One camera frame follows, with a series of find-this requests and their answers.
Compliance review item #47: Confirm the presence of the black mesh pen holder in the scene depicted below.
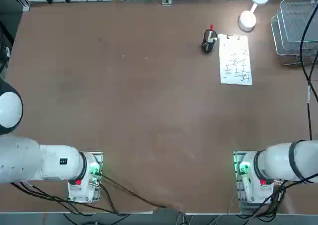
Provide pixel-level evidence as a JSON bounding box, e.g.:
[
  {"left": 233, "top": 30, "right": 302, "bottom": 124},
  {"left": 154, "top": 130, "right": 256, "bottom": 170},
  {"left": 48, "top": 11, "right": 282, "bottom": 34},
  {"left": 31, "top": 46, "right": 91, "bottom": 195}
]
[{"left": 201, "top": 29, "right": 218, "bottom": 55}]

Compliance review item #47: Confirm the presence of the white clipboard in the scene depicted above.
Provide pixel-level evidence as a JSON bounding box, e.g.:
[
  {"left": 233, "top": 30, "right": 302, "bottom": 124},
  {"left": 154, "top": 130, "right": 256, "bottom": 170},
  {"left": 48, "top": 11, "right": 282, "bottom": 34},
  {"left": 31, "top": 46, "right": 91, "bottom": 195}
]
[{"left": 218, "top": 33, "right": 253, "bottom": 86}]

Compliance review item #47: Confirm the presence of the white A4 paper sheet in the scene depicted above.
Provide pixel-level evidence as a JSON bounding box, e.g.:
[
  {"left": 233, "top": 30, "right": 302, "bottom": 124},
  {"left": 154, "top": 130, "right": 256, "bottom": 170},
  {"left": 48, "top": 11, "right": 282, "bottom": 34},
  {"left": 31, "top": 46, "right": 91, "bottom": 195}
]
[{"left": 219, "top": 36, "right": 253, "bottom": 85}]

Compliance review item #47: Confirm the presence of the white round desk lamp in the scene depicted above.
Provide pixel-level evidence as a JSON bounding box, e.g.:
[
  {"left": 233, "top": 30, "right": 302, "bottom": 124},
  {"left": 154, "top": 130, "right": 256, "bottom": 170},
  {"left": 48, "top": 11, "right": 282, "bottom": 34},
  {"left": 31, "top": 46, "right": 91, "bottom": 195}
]
[{"left": 238, "top": 0, "right": 271, "bottom": 32}]

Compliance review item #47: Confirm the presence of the silver mesh tray rack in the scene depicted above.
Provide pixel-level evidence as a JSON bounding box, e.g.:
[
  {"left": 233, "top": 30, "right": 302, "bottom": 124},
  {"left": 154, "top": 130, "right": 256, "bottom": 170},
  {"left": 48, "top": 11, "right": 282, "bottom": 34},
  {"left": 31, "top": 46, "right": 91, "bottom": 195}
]
[{"left": 270, "top": 0, "right": 318, "bottom": 67}]

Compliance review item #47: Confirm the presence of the black table cable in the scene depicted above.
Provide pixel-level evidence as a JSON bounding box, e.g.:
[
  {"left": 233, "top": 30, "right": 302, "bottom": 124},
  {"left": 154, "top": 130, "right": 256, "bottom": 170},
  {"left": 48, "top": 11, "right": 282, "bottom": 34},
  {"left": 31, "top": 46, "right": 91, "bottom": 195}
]
[{"left": 101, "top": 173, "right": 170, "bottom": 209}]

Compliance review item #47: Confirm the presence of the black base cable bundle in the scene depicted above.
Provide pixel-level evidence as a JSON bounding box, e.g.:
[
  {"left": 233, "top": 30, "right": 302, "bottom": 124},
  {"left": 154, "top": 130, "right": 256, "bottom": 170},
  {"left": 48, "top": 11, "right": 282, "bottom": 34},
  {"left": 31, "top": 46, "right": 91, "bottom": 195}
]
[{"left": 9, "top": 181, "right": 130, "bottom": 216}]

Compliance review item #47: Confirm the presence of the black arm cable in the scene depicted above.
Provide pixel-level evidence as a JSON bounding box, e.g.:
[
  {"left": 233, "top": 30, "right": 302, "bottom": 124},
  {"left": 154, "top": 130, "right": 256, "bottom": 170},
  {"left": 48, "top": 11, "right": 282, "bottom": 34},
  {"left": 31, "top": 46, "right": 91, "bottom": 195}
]
[{"left": 299, "top": 0, "right": 318, "bottom": 141}]

